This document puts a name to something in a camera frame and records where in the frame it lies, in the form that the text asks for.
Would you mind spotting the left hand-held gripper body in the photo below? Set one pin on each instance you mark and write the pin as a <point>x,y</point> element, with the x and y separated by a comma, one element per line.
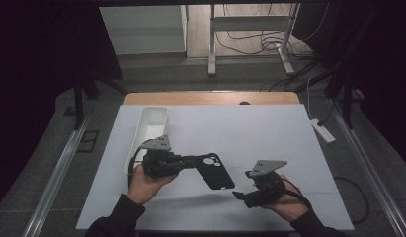
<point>159,159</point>

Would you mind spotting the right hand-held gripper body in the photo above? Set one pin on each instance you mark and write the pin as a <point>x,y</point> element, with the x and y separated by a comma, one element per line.
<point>266,184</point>

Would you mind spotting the black phone case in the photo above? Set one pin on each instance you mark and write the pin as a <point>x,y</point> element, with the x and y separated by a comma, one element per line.
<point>215,173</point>

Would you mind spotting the person's left hand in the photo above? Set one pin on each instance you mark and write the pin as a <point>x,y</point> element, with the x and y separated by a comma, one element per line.
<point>146,187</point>

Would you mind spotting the person's right hand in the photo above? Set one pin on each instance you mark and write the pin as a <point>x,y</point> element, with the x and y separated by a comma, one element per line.
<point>289,205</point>

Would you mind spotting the white plastic container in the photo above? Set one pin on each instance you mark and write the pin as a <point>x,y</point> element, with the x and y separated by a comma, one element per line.
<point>151,126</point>

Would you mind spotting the wooden table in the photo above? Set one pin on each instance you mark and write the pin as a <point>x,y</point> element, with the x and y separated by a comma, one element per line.
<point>210,98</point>

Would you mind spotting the white power strip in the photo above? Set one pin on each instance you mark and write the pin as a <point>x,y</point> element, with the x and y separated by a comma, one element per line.
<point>323,131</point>

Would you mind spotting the black metal stand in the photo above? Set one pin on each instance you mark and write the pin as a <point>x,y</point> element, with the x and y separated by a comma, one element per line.
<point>79,102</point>

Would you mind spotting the white cabinet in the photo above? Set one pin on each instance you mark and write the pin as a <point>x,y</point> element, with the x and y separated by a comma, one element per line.
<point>141,29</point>

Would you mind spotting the dark curtain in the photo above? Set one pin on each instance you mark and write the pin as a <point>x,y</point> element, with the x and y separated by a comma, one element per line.
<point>381,65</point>
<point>32,82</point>

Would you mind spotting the aluminium rail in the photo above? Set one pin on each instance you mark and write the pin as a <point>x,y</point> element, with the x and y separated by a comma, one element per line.
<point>371,174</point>
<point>55,177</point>

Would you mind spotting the white desk frame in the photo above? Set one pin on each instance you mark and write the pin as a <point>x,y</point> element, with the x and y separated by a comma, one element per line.
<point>250,23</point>

